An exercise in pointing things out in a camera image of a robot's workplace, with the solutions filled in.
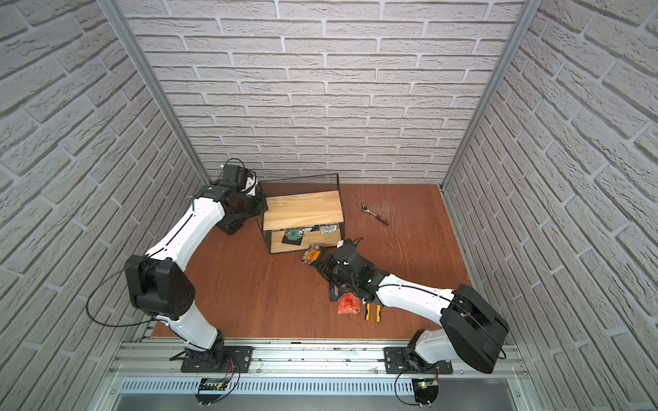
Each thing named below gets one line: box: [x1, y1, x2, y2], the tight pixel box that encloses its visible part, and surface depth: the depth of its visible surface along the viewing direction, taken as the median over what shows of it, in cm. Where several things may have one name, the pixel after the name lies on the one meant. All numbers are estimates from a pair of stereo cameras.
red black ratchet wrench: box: [359, 202, 390, 226], surface depth 111 cm
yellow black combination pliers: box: [364, 303, 382, 322], surface depth 83 cm
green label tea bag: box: [281, 226, 306, 246], surface depth 102 cm
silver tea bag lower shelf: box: [319, 224, 339, 236], surface depth 102 cm
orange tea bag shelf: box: [301, 244, 322, 265], surface depth 86 cm
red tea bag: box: [336, 292, 362, 316], surface depth 85 cm
